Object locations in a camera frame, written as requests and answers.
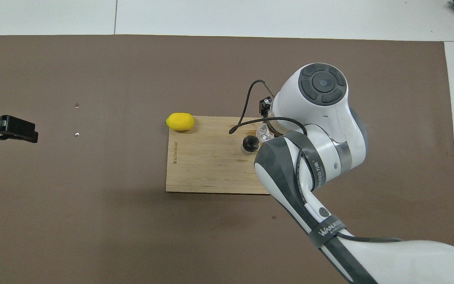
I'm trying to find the small clear glass cup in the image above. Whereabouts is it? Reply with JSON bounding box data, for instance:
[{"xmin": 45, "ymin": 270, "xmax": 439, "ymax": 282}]
[{"xmin": 255, "ymin": 123, "xmax": 275, "ymax": 142}]

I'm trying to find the brown paper table mat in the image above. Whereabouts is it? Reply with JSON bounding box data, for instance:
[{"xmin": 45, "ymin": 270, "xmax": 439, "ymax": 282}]
[{"xmin": 0, "ymin": 35, "xmax": 454, "ymax": 284}]

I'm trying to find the yellow lemon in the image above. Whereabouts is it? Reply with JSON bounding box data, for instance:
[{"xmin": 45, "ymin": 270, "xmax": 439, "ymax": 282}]
[{"xmin": 166, "ymin": 113, "xmax": 195, "ymax": 131}]

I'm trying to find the wooden cutting board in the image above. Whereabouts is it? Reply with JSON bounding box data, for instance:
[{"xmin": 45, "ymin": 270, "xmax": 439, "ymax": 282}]
[{"xmin": 166, "ymin": 116, "xmax": 275, "ymax": 194}]

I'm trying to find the steel double jigger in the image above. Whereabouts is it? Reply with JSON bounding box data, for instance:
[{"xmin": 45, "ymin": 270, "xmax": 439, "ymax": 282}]
[{"xmin": 240, "ymin": 135, "xmax": 260, "ymax": 155}]

